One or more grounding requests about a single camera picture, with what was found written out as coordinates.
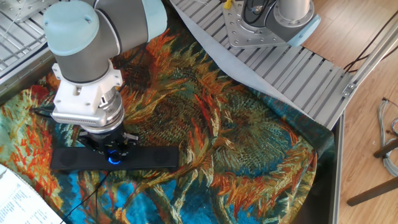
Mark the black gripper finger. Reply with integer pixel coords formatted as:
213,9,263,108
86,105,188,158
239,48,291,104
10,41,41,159
77,134,108,155
113,132,140,159

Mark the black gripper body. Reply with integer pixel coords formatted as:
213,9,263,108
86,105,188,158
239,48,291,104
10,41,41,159
85,123,127,149

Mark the black knob blue light ring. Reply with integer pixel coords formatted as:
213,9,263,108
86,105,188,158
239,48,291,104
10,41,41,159
106,149,123,166

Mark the black bar speaker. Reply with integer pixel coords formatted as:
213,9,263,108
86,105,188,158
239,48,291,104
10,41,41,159
50,146,180,171

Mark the white printed paper sheet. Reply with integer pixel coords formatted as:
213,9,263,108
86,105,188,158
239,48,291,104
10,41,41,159
0,164,65,224

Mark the sunflower painting cloth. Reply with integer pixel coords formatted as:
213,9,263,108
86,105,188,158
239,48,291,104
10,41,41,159
0,6,336,224

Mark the silver mounting plate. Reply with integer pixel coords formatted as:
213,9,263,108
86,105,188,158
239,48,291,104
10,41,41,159
222,1,295,50
0,0,58,24

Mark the dark wooden furniture leg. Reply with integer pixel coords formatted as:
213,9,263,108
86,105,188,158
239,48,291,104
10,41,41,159
373,138,398,159
346,176,398,207

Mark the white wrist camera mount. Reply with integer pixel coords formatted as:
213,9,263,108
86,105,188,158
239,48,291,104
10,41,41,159
50,60,124,128

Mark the thin black speaker cable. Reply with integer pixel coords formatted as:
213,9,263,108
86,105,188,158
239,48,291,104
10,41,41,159
60,170,111,224

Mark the black base cable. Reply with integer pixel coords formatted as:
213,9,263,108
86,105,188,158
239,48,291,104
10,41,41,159
242,0,276,24

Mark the aluminium frame beam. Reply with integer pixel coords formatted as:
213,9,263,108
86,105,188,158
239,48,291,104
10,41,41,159
329,111,346,224
341,18,398,99

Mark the grey cable bundle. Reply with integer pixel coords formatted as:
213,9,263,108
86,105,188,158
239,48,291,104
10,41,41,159
376,98,398,178

